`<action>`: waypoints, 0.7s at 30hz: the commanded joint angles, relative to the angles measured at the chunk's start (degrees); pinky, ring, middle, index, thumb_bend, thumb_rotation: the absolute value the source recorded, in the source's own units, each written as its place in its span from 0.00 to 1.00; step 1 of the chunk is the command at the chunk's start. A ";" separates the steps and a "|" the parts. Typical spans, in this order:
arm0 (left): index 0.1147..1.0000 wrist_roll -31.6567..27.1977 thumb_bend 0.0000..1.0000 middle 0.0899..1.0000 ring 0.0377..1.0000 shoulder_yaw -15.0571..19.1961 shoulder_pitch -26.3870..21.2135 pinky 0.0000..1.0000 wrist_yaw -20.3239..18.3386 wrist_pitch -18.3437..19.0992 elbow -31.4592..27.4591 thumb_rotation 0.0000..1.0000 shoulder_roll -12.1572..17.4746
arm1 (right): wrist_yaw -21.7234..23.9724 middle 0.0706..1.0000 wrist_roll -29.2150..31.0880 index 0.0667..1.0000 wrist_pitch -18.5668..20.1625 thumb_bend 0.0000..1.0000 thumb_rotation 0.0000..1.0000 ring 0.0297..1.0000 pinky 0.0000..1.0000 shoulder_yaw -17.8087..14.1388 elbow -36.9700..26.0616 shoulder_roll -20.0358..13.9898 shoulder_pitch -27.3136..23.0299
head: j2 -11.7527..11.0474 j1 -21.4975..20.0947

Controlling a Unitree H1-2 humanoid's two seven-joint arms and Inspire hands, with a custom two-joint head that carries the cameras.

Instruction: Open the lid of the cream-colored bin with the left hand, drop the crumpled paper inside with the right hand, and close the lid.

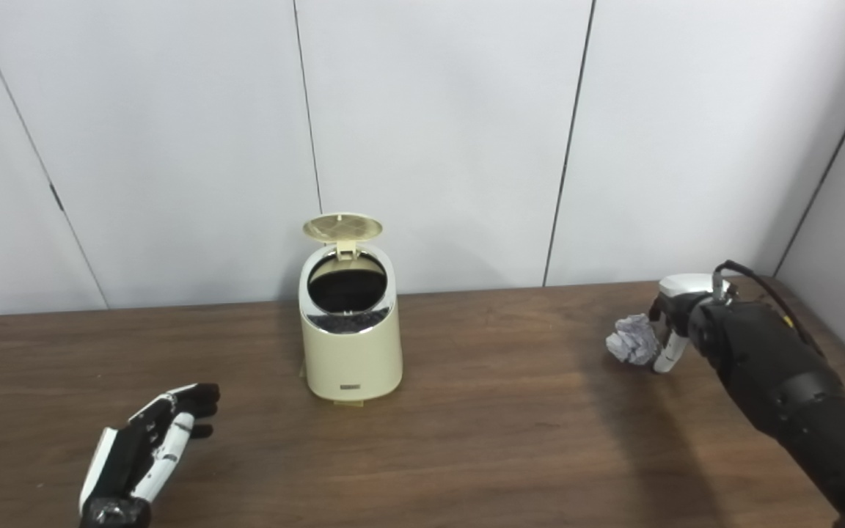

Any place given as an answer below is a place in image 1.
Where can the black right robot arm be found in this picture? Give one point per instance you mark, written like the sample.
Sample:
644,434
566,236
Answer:
789,389

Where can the black bin liner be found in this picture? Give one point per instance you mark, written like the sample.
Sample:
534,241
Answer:
348,290

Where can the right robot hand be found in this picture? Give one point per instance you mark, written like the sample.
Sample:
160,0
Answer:
686,290

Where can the white paper ball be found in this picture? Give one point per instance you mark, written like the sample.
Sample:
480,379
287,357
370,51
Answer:
634,339

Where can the cream round bin lid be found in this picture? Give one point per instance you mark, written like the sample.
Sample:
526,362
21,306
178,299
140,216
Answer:
343,226

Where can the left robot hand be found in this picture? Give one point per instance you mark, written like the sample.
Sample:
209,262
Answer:
125,462

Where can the black wall seam clip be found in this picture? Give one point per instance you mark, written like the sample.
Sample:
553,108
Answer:
56,196

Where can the cream-colored bin body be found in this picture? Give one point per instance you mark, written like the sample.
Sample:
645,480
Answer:
353,363

